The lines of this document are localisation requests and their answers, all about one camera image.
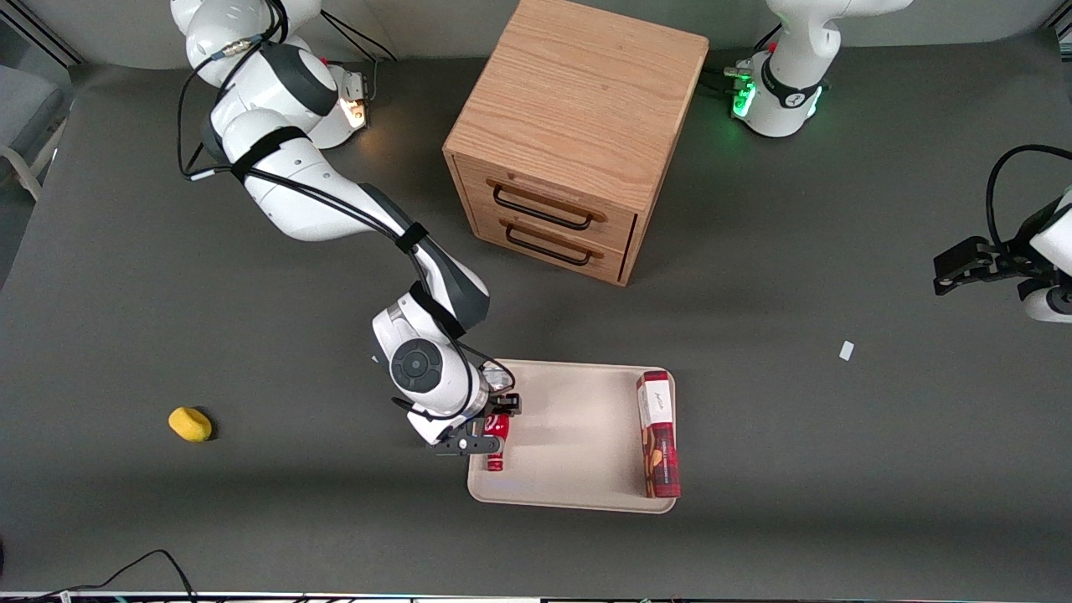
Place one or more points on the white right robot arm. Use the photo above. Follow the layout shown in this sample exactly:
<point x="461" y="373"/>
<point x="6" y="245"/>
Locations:
<point x="335" y="201"/>

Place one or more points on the yellow lemon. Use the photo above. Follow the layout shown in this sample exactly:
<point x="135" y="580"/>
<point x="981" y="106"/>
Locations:
<point x="190" y="424"/>

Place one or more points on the grey chair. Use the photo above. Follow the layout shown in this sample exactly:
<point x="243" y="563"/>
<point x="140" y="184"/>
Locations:
<point x="25" y="109"/>

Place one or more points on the beige rectangular tray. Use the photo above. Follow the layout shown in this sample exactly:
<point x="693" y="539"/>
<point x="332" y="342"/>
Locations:
<point x="569" y="444"/>

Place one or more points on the small white paper scrap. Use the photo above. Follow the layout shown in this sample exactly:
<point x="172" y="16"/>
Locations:
<point x="847" y="350"/>

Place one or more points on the wooden drawer cabinet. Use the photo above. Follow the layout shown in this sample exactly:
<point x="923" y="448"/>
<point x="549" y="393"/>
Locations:
<point x="578" y="109"/>

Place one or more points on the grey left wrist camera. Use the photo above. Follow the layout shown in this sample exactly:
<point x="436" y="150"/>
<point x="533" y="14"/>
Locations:
<point x="1047" y="303"/>

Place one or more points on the wooden drawer front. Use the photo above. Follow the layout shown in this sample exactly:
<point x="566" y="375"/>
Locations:
<point x="544" y="243"/>
<point x="544" y="197"/>

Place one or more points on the red white cookie box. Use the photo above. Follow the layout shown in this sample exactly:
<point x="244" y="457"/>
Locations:
<point x="658" y="435"/>

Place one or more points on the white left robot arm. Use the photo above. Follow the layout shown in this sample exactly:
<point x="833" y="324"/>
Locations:
<point x="783" y="100"/>

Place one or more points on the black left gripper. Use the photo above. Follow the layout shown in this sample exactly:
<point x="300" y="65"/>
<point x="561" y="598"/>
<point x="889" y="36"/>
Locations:
<point x="1007" y="255"/>

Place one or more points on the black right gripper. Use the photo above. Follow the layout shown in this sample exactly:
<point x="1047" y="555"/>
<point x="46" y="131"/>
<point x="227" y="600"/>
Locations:
<point x="506" y="405"/>

